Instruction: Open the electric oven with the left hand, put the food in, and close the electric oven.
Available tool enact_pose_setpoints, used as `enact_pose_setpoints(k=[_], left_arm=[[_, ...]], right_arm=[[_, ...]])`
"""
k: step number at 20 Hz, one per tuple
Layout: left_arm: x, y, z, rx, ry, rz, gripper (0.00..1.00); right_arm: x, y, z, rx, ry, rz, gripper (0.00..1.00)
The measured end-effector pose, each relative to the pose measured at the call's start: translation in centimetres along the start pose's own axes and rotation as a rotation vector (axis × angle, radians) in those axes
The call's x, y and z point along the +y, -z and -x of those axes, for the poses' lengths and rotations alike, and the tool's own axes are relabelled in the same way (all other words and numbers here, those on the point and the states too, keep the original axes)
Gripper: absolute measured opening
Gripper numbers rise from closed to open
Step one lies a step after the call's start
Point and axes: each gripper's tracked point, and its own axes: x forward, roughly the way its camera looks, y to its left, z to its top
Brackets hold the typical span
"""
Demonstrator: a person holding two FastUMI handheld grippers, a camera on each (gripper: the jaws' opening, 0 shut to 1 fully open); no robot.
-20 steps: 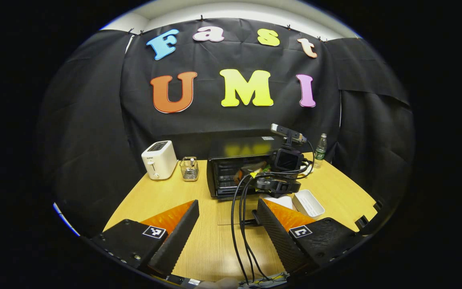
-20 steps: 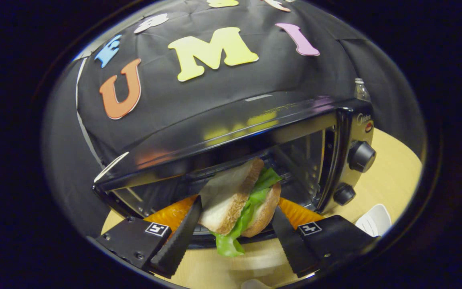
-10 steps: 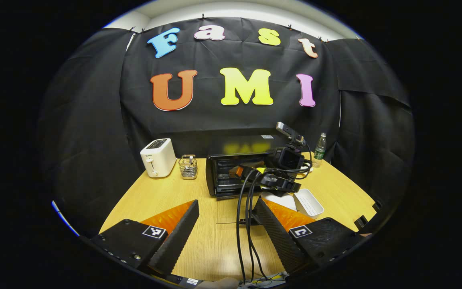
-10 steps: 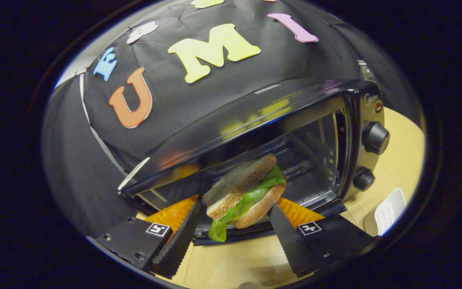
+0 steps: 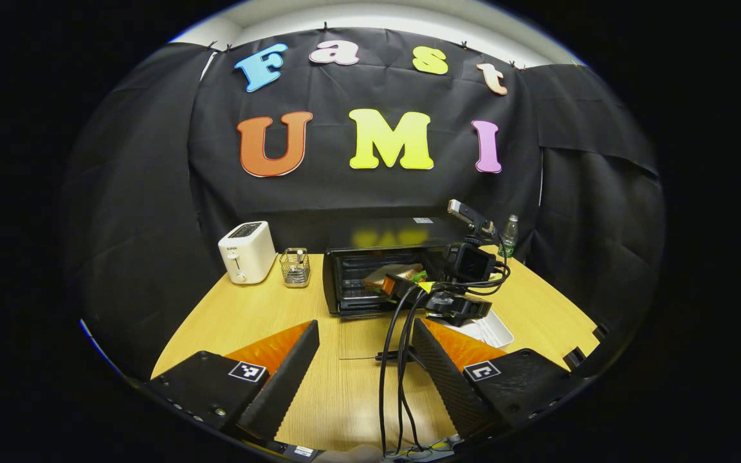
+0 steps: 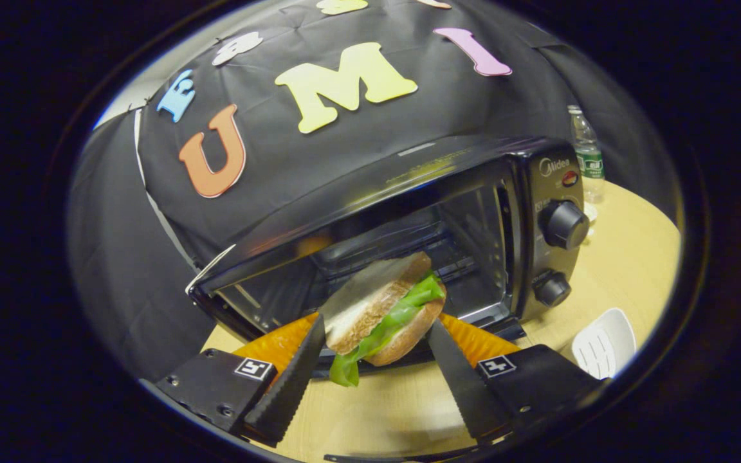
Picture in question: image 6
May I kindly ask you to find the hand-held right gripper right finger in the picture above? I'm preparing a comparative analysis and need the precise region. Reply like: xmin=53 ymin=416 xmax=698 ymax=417
xmin=427 ymin=313 xmax=604 ymax=443

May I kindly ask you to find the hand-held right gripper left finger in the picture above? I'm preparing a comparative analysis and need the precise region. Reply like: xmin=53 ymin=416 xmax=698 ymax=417
xmin=155 ymin=313 xmax=327 ymax=448

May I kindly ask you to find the lettuce sandwich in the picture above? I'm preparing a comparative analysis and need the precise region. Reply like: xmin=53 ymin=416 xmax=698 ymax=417
xmin=319 ymin=251 xmax=447 ymax=388

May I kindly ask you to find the black electric oven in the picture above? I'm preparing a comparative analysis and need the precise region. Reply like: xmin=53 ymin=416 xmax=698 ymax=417
xmin=185 ymin=135 xmax=591 ymax=377

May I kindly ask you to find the white ridged tray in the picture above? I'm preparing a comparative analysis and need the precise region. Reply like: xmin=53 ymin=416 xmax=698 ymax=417
xmin=571 ymin=307 xmax=637 ymax=380

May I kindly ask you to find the clear plastic water bottle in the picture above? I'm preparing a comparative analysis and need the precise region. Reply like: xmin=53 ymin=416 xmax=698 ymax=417
xmin=567 ymin=105 xmax=605 ymax=222

